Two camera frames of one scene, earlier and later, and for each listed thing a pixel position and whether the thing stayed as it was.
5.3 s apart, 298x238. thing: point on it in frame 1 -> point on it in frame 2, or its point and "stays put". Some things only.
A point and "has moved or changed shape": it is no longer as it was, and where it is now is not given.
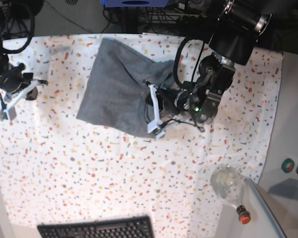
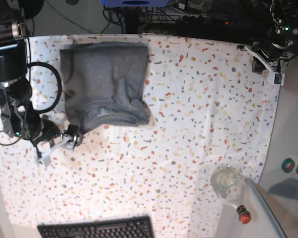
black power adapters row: x=179 y=12 stays put
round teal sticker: x=287 y=165 stays put
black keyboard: x=140 y=227 stays put
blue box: x=134 y=3 stays put
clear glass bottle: x=227 y=181 stays put
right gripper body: x=170 y=99 -> x=265 y=54
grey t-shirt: x=114 y=96 has moved or changed shape
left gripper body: x=13 y=79 -> x=46 y=129
